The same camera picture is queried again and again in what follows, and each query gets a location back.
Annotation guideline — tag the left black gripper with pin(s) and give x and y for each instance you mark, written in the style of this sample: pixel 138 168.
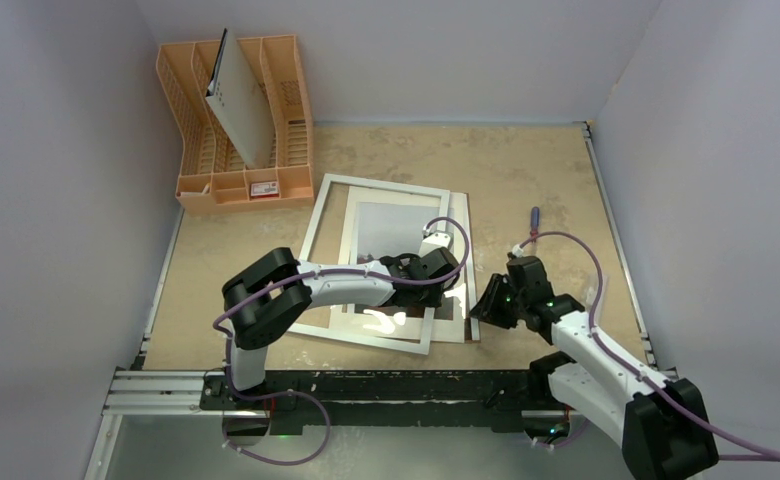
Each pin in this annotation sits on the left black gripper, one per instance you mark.
pixel 431 300

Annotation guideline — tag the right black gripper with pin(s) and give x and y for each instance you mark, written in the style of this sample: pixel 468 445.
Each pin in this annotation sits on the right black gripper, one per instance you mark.
pixel 500 299

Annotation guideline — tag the matted photo print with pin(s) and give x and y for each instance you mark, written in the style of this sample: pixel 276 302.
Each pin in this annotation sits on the matted photo print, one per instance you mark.
pixel 381 223

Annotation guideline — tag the blue handled screwdriver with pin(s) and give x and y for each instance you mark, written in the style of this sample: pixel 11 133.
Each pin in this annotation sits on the blue handled screwdriver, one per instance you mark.
pixel 535 218

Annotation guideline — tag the white picture frame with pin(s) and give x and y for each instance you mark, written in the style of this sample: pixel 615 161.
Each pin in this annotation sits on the white picture frame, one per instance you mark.
pixel 423 346

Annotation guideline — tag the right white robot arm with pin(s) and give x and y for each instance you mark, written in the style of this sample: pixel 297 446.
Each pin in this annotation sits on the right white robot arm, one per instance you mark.
pixel 653 420

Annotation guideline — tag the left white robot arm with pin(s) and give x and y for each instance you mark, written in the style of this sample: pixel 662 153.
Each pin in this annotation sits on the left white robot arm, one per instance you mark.
pixel 268 297

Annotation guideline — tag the clear plastic screwdriver packaging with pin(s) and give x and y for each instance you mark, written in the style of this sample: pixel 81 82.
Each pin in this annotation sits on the clear plastic screwdriver packaging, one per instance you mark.
pixel 595 292

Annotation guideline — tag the small red white box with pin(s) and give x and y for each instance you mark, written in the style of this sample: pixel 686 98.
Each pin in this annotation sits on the small red white box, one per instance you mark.
pixel 264 190

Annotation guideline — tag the orange plastic file organizer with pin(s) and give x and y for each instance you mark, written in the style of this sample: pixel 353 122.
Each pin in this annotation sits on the orange plastic file organizer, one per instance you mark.
pixel 213 178

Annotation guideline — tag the white board in organizer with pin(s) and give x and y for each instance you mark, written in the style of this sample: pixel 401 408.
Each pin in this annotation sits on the white board in organizer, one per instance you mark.
pixel 239 104

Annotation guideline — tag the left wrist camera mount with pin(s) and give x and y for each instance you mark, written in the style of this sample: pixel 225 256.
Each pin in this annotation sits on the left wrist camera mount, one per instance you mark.
pixel 433 240

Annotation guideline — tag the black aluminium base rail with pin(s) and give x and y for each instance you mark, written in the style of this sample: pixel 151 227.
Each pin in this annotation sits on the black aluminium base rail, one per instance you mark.
pixel 290 400

